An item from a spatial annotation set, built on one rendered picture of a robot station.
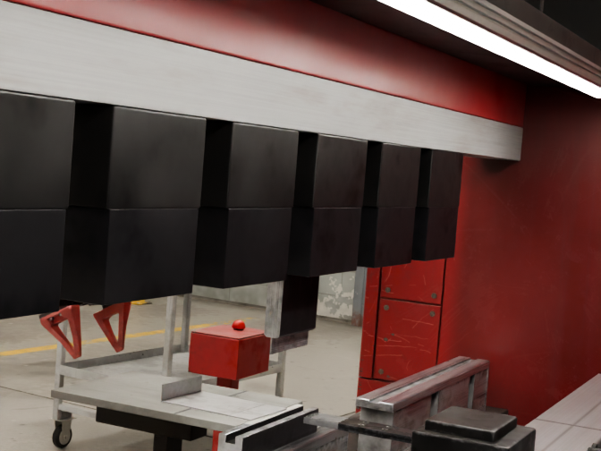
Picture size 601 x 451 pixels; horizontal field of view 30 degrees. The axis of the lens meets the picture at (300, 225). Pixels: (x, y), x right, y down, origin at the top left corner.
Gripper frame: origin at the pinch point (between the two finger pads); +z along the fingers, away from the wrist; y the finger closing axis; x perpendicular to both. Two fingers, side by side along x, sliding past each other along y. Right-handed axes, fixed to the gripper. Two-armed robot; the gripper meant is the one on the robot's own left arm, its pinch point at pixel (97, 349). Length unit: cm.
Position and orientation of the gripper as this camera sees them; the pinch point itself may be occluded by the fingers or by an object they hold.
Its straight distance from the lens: 175.5
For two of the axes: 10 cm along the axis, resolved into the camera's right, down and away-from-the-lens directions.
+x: -7.9, 3.7, 4.9
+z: 3.2, 9.3, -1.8
